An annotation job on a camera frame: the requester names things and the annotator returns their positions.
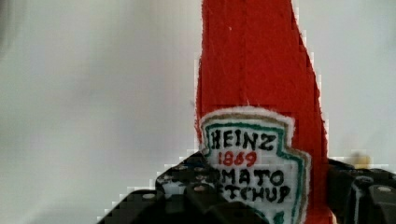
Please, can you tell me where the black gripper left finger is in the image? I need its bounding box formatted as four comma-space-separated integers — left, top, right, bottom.
98, 152, 268, 224

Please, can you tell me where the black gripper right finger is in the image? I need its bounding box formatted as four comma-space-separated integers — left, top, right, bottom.
327, 160, 396, 224

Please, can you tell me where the red felt ketchup bottle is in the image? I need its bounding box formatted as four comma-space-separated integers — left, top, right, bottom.
196, 0, 333, 224

